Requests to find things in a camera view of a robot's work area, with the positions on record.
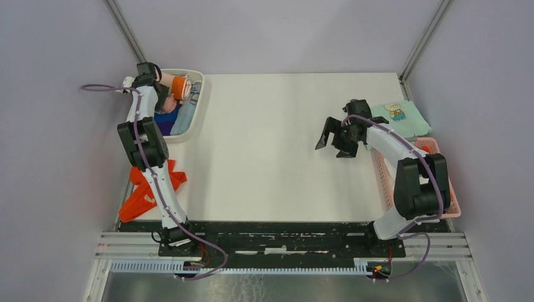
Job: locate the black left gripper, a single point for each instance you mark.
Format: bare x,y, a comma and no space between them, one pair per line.
165,90

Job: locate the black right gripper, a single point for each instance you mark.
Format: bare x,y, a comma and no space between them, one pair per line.
334,125

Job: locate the pink panda towel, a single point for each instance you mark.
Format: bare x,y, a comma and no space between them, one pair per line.
169,105

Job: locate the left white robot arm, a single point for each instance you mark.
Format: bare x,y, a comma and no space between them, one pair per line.
147,150

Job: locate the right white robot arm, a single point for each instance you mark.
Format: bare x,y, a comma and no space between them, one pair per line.
421,189

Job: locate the peach orange rolled towel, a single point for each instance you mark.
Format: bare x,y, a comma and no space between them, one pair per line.
179,85

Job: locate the purple rolled towel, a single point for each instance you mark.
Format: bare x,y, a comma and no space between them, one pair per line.
166,129

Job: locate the light blue rolled towel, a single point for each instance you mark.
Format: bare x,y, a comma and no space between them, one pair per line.
187,110

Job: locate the green cartoon bear cloth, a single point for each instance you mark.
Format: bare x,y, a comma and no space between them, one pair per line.
405,118

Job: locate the white plastic tray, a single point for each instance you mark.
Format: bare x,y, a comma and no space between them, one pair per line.
193,76

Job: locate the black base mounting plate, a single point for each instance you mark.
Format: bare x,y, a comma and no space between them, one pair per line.
254,245

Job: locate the left aluminium frame post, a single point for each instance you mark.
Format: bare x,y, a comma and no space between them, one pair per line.
126,31

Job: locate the aluminium corner frame post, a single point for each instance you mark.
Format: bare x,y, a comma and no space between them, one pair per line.
421,45

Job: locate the front aluminium rail frame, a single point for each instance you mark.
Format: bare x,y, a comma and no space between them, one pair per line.
127,267

